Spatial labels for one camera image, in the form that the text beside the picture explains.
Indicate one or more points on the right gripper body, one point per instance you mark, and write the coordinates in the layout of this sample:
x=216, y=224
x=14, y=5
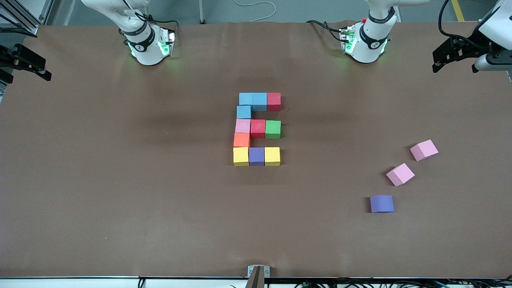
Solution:
x=8, y=56

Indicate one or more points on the red foam cube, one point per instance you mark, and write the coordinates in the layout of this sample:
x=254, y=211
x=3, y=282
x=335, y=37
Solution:
x=274, y=101
x=258, y=128

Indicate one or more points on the green foam cube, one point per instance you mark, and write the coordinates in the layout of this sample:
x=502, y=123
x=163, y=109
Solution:
x=273, y=129

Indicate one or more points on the blue foam cube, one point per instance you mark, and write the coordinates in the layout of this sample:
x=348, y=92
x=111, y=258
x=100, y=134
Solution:
x=243, y=112
x=260, y=102
x=246, y=98

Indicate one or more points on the yellow foam cube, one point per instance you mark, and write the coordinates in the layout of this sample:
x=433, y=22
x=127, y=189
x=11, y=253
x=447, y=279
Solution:
x=240, y=156
x=272, y=156

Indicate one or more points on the pink foam cube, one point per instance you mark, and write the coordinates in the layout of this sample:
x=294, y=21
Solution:
x=400, y=174
x=424, y=150
x=242, y=126

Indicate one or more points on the purple foam cube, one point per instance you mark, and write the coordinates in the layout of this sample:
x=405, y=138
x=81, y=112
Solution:
x=256, y=156
x=382, y=204

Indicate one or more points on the orange foam cube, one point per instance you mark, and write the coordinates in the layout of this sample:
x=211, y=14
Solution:
x=241, y=140

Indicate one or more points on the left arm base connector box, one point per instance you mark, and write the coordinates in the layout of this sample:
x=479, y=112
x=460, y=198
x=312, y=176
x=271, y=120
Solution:
x=347, y=40

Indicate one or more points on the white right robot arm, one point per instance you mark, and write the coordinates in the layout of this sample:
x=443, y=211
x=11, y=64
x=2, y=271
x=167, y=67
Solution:
x=148, y=52

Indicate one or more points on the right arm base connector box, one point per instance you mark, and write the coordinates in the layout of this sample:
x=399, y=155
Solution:
x=168, y=40

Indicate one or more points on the yellow floor tape strip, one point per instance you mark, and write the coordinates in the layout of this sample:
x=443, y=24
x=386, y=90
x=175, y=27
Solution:
x=458, y=11

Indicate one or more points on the grey metal stand leg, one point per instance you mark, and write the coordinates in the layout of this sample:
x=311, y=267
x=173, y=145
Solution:
x=201, y=12

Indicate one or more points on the aluminium frame profile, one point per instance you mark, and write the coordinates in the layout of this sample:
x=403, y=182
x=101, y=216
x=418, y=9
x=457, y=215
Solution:
x=46, y=10
x=24, y=24

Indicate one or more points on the grey metal bracket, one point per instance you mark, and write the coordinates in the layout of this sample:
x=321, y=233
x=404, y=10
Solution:
x=251, y=271

